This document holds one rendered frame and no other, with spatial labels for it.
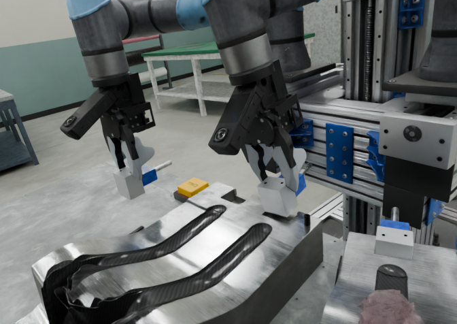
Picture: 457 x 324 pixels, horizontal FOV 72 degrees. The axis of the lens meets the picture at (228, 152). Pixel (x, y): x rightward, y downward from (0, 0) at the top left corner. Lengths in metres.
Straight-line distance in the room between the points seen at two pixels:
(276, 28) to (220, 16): 0.61
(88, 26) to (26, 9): 6.39
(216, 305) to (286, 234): 0.17
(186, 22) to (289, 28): 0.50
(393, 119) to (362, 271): 0.33
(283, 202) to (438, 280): 0.23
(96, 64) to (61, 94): 6.43
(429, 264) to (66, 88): 6.85
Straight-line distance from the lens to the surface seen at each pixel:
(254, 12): 0.47
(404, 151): 0.74
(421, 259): 0.57
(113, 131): 0.66
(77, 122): 0.62
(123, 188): 0.70
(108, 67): 0.62
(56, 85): 7.02
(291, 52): 1.05
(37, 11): 7.04
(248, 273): 0.48
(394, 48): 1.01
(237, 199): 0.68
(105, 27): 0.63
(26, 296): 0.75
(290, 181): 0.52
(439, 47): 0.81
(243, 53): 0.46
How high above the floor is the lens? 1.22
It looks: 23 degrees down
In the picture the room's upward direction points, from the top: 9 degrees counter-clockwise
